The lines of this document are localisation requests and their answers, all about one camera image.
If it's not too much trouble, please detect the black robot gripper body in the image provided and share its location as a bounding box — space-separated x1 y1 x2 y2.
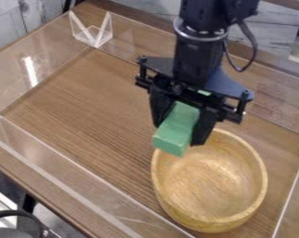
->
136 18 255 123

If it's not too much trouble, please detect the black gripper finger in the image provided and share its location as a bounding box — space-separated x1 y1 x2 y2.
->
149 86 175 127
191 108 219 146

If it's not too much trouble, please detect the green rectangular block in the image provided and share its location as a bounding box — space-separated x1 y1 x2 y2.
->
152 102 200 156

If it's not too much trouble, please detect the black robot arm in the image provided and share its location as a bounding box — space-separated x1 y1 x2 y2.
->
135 0 259 146

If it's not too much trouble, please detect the brown wooden bowl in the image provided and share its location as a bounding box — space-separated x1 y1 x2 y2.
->
151 129 268 233

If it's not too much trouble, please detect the black table leg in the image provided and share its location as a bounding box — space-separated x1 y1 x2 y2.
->
20 193 37 214

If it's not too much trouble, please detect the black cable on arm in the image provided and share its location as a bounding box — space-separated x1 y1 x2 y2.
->
221 20 259 73

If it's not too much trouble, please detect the clear acrylic corner bracket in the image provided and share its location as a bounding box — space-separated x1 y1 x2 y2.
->
69 11 113 48

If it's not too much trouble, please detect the clear acrylic tray wall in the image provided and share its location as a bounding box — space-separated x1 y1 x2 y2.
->
0 115 193 238

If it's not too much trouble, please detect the black cable lower left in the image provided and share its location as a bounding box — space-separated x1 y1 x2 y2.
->
0 209 49 238

